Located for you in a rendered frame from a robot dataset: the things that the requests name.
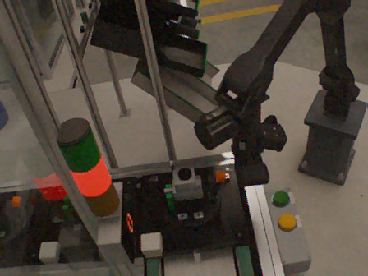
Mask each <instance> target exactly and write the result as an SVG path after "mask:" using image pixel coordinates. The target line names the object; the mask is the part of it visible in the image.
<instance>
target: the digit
mask: <svg viewBox="0 0 368 276"><path fill-rule="evenodd" d="M125 214H126V217H125V225H126V227H127V230H128V232H129V234H130V236H131V238H132V241H133V243H134V219H133V218H132V215H131V211H130V210H129V207H128V206H127V201H126V204H125Z"/></svg>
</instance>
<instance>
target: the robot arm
mask: <svg viewBox="0 0 368 276"><path fill-rule="evenodd" d="M350 5H351V0H284V1H283V3H282V5H281V6H280V8H279V9H278V10H277V12H276V13H275V15H274V17H273V18H272V19H271V21H270V22H269V23H268V25H267V26H266V28H265V29H264V32H262V35H261V36H260V37H259V38H258V40H257V41H256V42H255V45H253V47H252V48H251V49H250V50H249V51H248V52H245V53H243V54H241V55H240V56H237V58H236V59H235V61H233V63H232V64H231V65H230V66H229V68H228V69H227V70H226V71H225V73H224V75H223V79H222V80H221V82H220V85H219V87H218V89H217V92H216V94H215V95H214V100H215V101H217V102H218V107H217V108H216V109H214V110H212V111H210V112H209V113H204V114H202V116H200V117H199V121H197V122H195V125H194V132H195V134H196V136H197V138H198V141H199V142H200V143H201V144H202V145H203V146H204V147H205V148H206V149H207V150H213V149H215V148H216V147H217V146H220V145H221V144H222V143H224V142H227V141H228V140H230V139H231V138H232V144H231V150H232V154H233V155H234V158H233V162H234V166H235V169H236V170H237V182H238V186H239V187H245V186H259V185H266V184H268V183H269V173H268V168H267V166H266V163H263V159H262V157H261V155H260V154H261V153H264V149H265V150H275V151H277V152H281V151H282V149H283V147H284V146H285V144H286V142H287V141H288V138H287V136H286V134H285V130H284V129H283V128H282V126H281V124H278V121H277V118H276V116H274V115H269V116H268V117H267V118H266V119H265V120H264V121H263V122H261V105H262V103H263V102H265V101H266V100H267V99H269V95H267V94H266V91H267V89H268V88H269V86H270V84H271V82H272V80H273V74H274V65H275V63H276V61H278V59H279V57H280V55H281V54H282V53H283V50H284V49H285V48H286V47H287V45H288V43H289V42H290V40H291V39H292V37H293V36H294V34H295V33H296V32H297V30H298V28H299V27H300V25H301V23H302V22H303V21H304V20H305V18H306V16H308V14H311V13H315V14H316V15H317V16H318V17H319V19H320V28H321V32H322V39H323V46H324V58H325V62H326V66H325V67H324V69H323V70H322V71H321V73H320V74H319V75H318V77H319V83H320V85H321V86H322V89H323V90H327V93H326V95H325V96H324V111H323V115H325V116H328V117H331V118H334V119H338V120H341V121H344V122H345V121H346V120H347V117H348V114H349V112H350V109H351V102H356V99H357V97H358V95H359V94H360V89H359V88H358V87H357V86H356V85H355V78H354V75H353V72H352V70H350V67H349V66H348V65H347V56H346V41H345V29H344V24H343V18H344V16H343V15H345V13H346V12H347V10H348V9H349V7H350ZM229 90H230V91H231V92H233V93H234V94H235V95H236V96H237V97H236V98H235V99H233V98H232V96H230V95H228V94H227V92H228V91H229Z"/></svg>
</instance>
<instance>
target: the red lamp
mask: <svg viewBox="0 0 368 276"><path fill-rule="evenodd" d="M71 174H72V176H73V177H74V178H75V181H76V184H77V185H78V187H79V189H80V192H81V193H82V194H84V195H86V196H99V195H100V194H103V193H104V192H105V191H106V190H107V189H108V188H109V185H110V184H111V177H110V175H109V173H108V168H107V167H106V164H105V163H104V159H103V156H102V155H101V160H100V161H99V164H98V165H97V166H96V167H95V168H94V169H93V170H90V171H88V172H83V173H76V172H73V171H71Z"/></svg>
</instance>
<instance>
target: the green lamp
mask: <svg viewBox="0 0 368 276"><path fill-rule="evenodd" d="M57 146H58V148H59V149H60V151H61V152H62V156H63V158H64V160H65V161H66V163H67V166H68V167H69V170H70V171H73V172H74V173H87V172H88V171H90V170H93V169H94V168H95V167H96V166H97V165H98V164H99V161H100V160H101V152H100V149H99V146H98V143H97V142H96V139H95V136H94V134H93V131H92V128H90V133H89V135H88V136H87V137H86V138H84V140H83V141H82V142H80V143H78V144H77V145H70V146H63V145H57Z"/></svg>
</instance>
